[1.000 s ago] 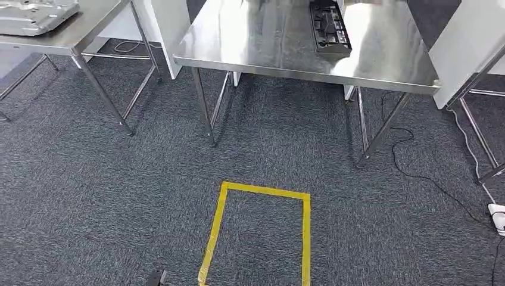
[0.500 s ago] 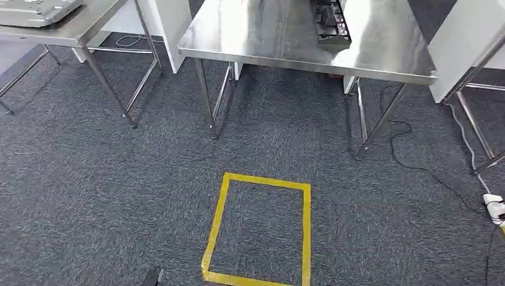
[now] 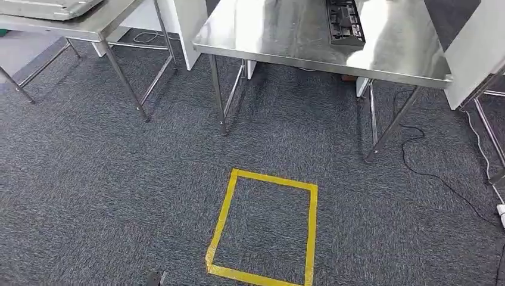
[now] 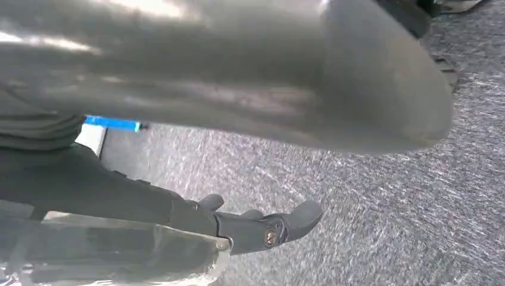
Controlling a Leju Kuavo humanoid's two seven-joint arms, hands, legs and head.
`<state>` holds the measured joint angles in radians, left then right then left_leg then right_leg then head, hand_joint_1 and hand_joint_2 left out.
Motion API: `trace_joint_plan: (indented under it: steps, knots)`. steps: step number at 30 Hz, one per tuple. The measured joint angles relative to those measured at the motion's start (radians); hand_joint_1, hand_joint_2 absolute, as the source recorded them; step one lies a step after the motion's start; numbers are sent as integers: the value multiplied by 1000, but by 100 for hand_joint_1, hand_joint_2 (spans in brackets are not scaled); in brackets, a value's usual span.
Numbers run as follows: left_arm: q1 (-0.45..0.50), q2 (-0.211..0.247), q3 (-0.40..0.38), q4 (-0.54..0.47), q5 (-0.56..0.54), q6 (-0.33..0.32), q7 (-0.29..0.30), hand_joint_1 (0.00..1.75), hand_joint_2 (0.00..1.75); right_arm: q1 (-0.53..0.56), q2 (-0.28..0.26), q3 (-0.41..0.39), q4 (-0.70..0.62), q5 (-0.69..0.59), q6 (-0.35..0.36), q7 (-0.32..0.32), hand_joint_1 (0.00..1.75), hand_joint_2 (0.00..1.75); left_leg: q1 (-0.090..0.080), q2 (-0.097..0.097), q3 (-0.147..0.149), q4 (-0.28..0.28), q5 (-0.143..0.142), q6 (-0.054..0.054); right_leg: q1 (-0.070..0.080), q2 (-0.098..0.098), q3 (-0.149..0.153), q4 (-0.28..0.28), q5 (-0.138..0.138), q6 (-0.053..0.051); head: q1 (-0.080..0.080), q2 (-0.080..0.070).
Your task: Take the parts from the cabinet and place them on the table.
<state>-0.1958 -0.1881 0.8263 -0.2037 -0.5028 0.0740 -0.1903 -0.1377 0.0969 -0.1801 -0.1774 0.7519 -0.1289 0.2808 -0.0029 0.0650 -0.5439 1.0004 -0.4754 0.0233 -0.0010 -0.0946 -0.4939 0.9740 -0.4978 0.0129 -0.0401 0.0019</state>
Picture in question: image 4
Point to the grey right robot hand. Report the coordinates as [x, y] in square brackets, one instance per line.
[236, 71]

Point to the blue steel shelf rack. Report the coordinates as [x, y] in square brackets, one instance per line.
[114, 123]

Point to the white box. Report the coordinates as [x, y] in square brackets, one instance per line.
[92, 138]

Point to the large steel work table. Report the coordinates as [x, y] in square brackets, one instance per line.
[118, 252]

